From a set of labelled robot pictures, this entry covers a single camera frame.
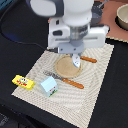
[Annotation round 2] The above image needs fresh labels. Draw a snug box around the yellow butter block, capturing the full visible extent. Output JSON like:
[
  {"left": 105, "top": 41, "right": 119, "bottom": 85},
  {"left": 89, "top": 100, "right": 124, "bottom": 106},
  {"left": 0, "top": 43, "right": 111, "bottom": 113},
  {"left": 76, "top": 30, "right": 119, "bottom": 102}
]
[{"left": 12, "top": 75, "right": 35, "bottom": 90}]

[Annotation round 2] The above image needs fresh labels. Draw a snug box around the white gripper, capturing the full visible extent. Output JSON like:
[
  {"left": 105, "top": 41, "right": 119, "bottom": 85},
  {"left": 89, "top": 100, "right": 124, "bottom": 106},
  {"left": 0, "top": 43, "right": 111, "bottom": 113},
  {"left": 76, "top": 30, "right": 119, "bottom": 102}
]
[{"left": 47, "top": 18, "right": 109, "bottom": 54}]

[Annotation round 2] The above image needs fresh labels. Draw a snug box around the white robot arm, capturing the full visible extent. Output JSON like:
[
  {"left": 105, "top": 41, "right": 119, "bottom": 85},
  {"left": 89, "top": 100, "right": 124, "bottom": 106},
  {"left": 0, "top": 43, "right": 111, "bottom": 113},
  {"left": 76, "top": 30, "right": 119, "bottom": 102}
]
[{"left": 26, "top": 0, "right": 109, "bottom": 54}]

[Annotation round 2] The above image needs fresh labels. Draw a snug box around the round wooden plate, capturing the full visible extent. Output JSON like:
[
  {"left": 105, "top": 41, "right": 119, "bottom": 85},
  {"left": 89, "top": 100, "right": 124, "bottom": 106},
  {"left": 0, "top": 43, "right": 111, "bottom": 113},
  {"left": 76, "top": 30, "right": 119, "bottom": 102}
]
[{"left": 55, "top": 55, "right": 82, "bottom": 78}]

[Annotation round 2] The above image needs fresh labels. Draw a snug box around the light blue milk carton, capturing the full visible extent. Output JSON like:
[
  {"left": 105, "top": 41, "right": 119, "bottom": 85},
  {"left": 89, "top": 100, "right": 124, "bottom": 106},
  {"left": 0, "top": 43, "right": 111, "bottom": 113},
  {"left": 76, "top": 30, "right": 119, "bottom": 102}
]
[{"left": 40, "top": 76, "right": 58, "bottom": 97}]

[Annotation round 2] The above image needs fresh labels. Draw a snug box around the dark grey saucepan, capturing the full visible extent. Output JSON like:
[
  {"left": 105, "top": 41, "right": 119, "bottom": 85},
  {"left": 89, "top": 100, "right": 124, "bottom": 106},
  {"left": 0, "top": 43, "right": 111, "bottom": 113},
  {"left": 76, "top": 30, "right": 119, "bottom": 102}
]
[{"left": 91, "top": 0, "right": 109, "bottom": 24}]

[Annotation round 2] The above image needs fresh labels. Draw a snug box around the beige bowl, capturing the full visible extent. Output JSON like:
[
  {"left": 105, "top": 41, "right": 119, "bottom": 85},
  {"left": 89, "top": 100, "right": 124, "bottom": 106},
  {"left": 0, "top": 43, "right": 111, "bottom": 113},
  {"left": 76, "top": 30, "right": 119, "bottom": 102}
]
[{"left": 117, "top": 4, "right": 128, "bottom": 30}]

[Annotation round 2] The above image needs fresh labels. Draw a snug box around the knife with wooden handle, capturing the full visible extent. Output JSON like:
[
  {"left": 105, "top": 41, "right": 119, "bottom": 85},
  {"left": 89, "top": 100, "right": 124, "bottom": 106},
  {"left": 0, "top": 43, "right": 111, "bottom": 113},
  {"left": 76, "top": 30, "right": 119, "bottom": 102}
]
[{"left": 80, "top": 56, "right": 97, "bottom": 63}]

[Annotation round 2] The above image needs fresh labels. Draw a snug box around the fork with wooden handle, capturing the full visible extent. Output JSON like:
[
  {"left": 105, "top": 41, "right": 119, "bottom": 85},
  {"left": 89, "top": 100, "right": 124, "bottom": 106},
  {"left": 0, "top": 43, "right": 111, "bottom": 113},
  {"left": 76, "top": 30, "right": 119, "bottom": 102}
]
[{"left": 43, "top": 70, "right": 84, "bottom": 89}]

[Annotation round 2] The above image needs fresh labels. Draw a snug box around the beige woven placemat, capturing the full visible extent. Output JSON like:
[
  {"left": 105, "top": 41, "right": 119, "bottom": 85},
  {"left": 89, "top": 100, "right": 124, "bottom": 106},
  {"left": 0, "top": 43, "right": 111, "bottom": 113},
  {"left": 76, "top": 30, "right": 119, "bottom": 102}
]
[{"left": 12, "top": 44, "right": 114, "bottom": 128}]

